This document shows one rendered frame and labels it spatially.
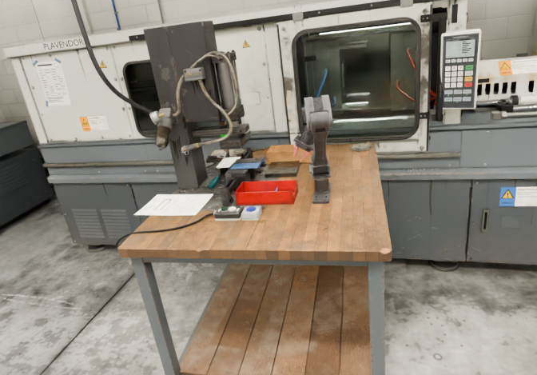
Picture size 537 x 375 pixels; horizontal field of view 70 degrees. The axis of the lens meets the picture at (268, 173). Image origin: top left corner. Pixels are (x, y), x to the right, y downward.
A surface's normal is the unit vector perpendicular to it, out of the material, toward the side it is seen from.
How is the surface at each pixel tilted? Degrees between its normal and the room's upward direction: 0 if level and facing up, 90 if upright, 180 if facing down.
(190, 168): 90
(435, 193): 90
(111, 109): 90
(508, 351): 0
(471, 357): 0
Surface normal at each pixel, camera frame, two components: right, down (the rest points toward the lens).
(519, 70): -0.28, -0.32
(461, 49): -0.44, 0.48
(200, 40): -0.20, 0.38
